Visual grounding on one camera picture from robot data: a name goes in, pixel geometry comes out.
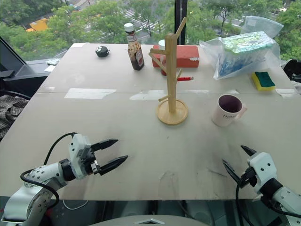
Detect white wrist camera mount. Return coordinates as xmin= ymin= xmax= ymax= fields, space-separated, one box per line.
xmin=246 ymin=152 xmax=277 ymax=192
xmin=68 ymin=133 xmax=92 ymax=180

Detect wooden mug tree stand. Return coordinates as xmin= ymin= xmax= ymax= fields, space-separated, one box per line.
xmin=148 ymin=16 xmax=189 ymax=125

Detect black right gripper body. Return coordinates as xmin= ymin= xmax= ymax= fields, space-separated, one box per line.
xmin=239 ymin=166 xmax=257 ymax=188

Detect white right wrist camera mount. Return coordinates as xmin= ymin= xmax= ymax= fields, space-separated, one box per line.
xmin=246 ymin=152 xmax=277 ymax=192

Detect yellow green sponge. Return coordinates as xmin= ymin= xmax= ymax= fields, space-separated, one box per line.
xmin=251 ymin=71 xmax=277 ymax=92

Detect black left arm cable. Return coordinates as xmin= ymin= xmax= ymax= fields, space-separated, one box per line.
xmin=20 ymin=132 xmax=78 ymax=208

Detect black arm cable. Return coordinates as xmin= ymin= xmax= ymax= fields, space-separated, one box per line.
xmin=235 ymin=169 xmax=253 ymax=226
xmin=20 ymin=132 xmax=78 ymax=208

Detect clear plastic bag with contents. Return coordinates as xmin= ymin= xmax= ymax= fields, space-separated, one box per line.
xmin=199 ymin=31 xmax=281 ymax=81

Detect grey rounded robot body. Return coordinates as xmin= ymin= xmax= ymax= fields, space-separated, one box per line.
xmin=90 ymin=214 xmax=212 ymax=226

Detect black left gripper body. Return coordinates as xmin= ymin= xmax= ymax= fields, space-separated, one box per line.
xmin=82 ymin=147 xmax=101 ymax=175

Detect red brick block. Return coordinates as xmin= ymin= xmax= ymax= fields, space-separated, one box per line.
xmin=151 ymin=45 xmax=200 ymax=70

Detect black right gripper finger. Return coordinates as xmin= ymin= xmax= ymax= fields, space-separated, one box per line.
xmin=240 ymin=145 xmax=257 ymax=158
xmin=222 ymin=159 xmax=242 ymax=185

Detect checkered cloth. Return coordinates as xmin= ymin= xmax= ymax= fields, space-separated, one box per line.
xmin=0 ymin=94 xmax=30 ymax=142

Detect brown sauce bottle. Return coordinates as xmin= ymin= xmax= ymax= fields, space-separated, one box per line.
xmin=124 ymin=23 xmax=145 ymax=71

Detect black object at table edge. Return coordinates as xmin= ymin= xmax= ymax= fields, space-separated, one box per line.
xmin=283 ymin=59 xmax=301 ymax=82

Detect small black round object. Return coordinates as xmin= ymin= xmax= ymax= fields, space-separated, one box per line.
xmin=95 ymin=46 xmax=111 ymax=58

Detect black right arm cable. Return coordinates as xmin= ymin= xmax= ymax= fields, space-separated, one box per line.
xmin=235 ymin=169 xmax=253 ymax=226

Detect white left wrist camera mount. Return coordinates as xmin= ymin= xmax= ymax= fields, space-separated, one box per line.
xmin=68 ymin=133 xmax=92 ymax=180

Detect white mug with dark inside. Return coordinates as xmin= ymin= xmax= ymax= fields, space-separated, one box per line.
xmin=211 ymin=94 xmax=248 ymax=127

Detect clear zip bag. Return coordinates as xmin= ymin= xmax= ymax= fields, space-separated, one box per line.
xmin=239 ymin=15 xmax=285 ymax=40

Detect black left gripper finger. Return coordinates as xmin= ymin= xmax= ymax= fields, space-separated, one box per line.
xmin=96 ymin=155 xmax=129 ymax=176
xmin=90 ymin=139 xmax=119 ymax=153

